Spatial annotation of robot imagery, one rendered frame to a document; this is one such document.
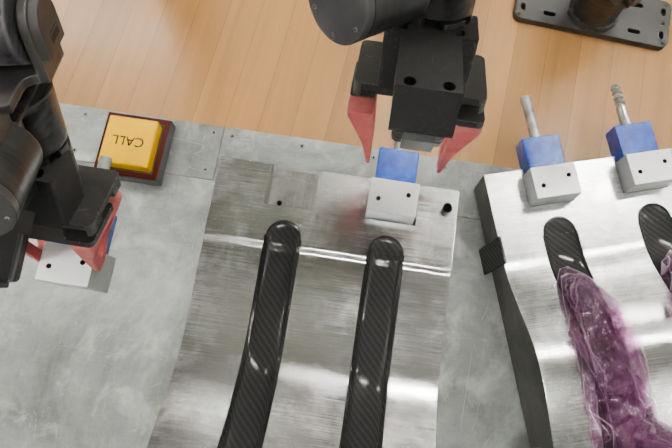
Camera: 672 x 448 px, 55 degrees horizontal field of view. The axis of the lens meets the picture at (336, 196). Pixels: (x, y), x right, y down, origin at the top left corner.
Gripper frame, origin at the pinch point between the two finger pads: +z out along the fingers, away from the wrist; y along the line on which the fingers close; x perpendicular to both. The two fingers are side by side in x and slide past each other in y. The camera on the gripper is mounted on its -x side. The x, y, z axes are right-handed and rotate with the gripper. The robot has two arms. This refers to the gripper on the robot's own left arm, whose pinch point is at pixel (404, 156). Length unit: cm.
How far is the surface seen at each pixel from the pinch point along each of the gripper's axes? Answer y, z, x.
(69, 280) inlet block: -28.5, 11.5, -10.5
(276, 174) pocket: -13.0, 11.2, 7.5
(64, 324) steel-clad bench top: -34.7, 27.1, -5.5
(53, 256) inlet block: -30.5, 10.5, -8.9
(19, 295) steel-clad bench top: -40.8, 25.9, -3.4
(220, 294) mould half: -16.1, 17.2, -5.2
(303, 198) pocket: -9.7, 13.1, 6.3
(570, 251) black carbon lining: 20.3, 14.8, 6.0
